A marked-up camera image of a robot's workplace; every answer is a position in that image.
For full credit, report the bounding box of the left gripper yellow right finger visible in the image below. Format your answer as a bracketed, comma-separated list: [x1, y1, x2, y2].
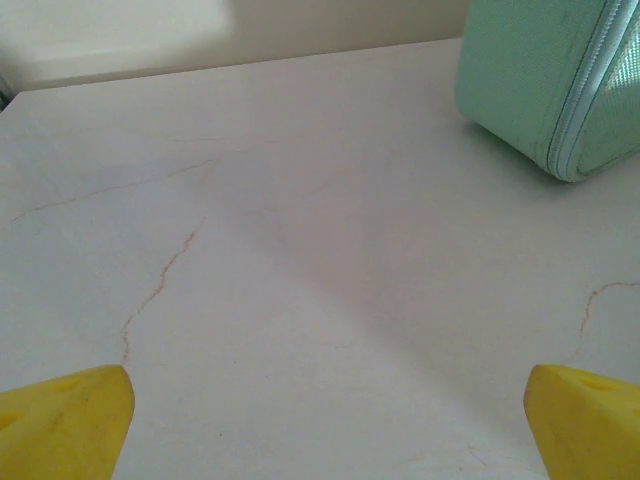
[523, 363, 640, 480]

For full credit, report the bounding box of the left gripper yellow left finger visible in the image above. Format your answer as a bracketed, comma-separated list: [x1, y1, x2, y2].
[0, 364, 136, 480]

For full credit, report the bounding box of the mint green zip case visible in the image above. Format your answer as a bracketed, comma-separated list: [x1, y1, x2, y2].
[453, 0, 640, 184]

